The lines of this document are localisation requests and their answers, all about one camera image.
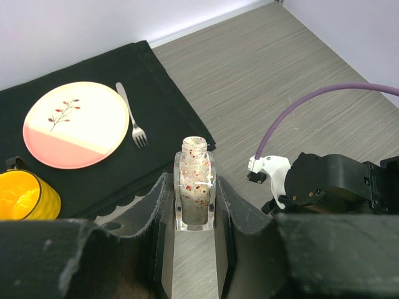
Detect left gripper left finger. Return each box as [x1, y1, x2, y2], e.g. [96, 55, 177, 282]
[1, 173, 173, 298]

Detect glitter nail polish bottle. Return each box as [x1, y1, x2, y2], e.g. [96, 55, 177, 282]
[173, 136, 216, 232]

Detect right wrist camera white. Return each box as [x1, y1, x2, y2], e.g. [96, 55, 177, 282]
[246, 154, 292, 210]

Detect black cloth placemat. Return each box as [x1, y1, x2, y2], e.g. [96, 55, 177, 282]
[1, 41, 216, 218]

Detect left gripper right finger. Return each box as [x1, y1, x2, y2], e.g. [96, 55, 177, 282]
[215, 177, 398, 298]

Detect pink cream plate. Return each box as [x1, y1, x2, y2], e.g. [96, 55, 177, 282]
[22, 82, 130, 169]

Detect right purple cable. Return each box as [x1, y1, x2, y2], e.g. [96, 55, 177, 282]
[254, 83, 399, 161]

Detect yellow mug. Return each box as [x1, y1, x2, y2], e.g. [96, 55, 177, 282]
[1, 156, 61, 221]

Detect silver fork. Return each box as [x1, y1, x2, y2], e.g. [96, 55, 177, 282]
[115, 82, 148, 148]

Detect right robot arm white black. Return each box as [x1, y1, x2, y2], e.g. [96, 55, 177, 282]
[261, 153, 398, 216]

